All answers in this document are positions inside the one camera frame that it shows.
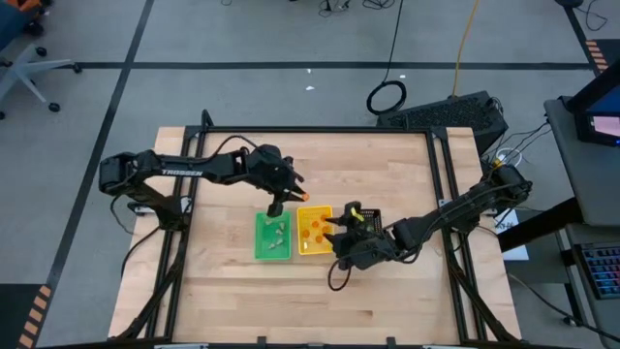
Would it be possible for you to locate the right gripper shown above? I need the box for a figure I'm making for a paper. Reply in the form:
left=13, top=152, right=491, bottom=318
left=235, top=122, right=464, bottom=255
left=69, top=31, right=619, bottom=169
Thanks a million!
left=322, top=200, right=397, bottom=271

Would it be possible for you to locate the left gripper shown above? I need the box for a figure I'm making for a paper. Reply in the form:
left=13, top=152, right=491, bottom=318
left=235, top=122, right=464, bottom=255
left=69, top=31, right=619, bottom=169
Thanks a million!
left=244, top=143, right=306, bottom=218

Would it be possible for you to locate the yellow plastic basket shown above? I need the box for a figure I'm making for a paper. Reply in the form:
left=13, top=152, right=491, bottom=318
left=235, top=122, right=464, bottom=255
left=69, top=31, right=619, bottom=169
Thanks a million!
left=296, top=205, right=337, bottom=257

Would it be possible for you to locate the green plastic basket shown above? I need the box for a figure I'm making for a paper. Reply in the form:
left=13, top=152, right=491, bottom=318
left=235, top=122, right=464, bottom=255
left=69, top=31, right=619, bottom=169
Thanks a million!
left=254, top=210, right=294, bottom=262

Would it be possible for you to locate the black computer tower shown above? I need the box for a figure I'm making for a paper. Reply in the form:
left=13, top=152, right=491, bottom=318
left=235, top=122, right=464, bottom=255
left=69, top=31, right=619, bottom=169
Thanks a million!
left=376, top=90, right=510, bottom=157

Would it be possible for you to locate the white paper sheet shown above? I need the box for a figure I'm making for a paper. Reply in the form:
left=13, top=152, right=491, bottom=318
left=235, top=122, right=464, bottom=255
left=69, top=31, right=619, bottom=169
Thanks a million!
left=492, top=206, right=530, bottom=263

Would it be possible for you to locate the black desk support beam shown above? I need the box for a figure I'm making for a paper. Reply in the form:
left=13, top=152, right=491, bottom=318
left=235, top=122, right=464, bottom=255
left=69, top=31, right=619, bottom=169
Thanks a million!
left=497, top=197, right=585, bottom=254

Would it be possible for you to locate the grey keyboard shelf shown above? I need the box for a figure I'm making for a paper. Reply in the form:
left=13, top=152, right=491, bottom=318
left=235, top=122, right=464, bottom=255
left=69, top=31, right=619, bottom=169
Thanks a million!
left=556, top=223, right=620, bottom=349

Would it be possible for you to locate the grey desk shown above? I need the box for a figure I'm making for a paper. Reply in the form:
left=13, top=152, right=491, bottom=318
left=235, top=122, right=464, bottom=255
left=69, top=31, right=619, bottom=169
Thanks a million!
left=543, top=95, right=620, bottom=229

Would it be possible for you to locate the backlit computer keyboard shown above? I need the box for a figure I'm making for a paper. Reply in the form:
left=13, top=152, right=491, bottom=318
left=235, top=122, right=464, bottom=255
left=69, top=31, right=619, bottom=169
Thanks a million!
left=578, top=240, right=620, bottom=301

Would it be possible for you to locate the black computer monitor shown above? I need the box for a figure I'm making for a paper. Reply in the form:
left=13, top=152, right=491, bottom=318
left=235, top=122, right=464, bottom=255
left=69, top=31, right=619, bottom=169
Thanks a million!
left=564, top=57, right=620, bottom=147

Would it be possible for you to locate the blue office chair grey base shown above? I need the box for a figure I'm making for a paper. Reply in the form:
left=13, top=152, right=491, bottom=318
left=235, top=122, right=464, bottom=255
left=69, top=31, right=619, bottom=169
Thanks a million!
left=0, top=4, right=83, bottom=121

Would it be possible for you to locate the black orange-striped floor mat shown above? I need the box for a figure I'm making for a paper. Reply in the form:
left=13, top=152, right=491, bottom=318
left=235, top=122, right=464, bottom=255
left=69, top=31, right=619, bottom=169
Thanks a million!
left=583, top=37, right=620, bottom=78
left=0, top=283, right=53, bottom=349

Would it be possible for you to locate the orange office chair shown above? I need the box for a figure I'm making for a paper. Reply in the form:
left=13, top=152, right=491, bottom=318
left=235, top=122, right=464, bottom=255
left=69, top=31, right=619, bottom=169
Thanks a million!
left=5, top=0, right=53, bottom=39

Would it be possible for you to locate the black aluminium table frame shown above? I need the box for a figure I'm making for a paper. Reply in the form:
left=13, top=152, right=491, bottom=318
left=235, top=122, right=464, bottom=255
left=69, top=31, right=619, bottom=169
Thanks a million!
left=108, top=109, right=522, bottom=349

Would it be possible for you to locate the black coiled floor cable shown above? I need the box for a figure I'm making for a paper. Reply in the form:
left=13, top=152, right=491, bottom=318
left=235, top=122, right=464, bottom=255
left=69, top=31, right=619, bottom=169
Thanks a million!
left=365, top=0, right=408, bottom=116

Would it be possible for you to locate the white cord with yellow plug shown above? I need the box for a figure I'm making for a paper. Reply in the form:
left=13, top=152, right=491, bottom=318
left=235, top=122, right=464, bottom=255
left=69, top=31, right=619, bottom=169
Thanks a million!
left=485, top=146, right=525, bottom=171

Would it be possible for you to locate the black floor cable bundle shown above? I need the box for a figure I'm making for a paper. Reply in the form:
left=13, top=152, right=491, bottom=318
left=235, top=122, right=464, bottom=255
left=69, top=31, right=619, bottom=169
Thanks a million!
left=317, top=0, right=399, bottom=12

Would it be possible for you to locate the yellow floor cable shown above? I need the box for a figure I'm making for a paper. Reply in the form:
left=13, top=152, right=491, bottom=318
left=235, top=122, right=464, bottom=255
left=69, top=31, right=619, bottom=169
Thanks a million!
left=451, top=0, right=481, bottom=97

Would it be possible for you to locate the black floor cable with plug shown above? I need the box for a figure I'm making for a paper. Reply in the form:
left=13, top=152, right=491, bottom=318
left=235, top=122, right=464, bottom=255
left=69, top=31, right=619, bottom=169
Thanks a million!
left=503, top=270, right=620, bottom=344

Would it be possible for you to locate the black looped floor cable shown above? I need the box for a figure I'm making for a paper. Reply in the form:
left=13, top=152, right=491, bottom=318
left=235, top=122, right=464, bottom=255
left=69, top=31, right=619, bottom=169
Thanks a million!
left=574, top=0, right=609, bottom=33

